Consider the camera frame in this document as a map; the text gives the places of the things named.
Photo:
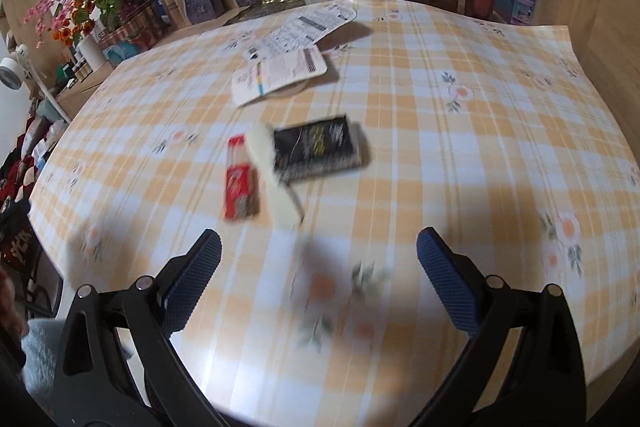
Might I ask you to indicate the black foil packet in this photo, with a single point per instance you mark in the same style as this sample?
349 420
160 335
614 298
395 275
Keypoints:
320 147

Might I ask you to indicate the printed paper sheet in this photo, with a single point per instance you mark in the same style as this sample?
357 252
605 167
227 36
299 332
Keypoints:
305 27

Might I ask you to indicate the light blue fleece cloth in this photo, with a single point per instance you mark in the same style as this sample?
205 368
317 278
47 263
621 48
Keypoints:
42 357

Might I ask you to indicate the white desk lamp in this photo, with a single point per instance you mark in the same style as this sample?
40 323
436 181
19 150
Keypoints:
12 72

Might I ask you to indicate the gold metal tray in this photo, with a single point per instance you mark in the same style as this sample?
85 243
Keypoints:
275 3

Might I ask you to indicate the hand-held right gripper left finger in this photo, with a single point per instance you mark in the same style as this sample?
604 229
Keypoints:
192 282

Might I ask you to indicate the pile of dark clothes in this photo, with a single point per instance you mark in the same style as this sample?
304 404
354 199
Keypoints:
20 177

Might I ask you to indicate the cream stick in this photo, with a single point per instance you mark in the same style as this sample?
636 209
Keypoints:
277 192

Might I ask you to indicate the wooden side cabinet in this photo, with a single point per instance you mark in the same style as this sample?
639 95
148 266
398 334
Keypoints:
85 97

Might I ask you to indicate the red snack wrapper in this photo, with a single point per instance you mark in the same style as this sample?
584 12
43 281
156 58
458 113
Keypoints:
237 187

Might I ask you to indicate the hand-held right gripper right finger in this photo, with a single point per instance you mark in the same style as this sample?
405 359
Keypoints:
450 287

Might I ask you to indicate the yellow checked tablecloth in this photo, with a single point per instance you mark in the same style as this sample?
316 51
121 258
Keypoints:
450 157

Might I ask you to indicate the white printed card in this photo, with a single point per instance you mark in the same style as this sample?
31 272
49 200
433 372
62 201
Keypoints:
285 69

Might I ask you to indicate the red patterned basket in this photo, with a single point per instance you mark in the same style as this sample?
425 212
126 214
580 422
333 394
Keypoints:
135 32

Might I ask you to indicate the blue purple small box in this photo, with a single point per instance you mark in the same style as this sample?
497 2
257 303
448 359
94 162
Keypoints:
517 4

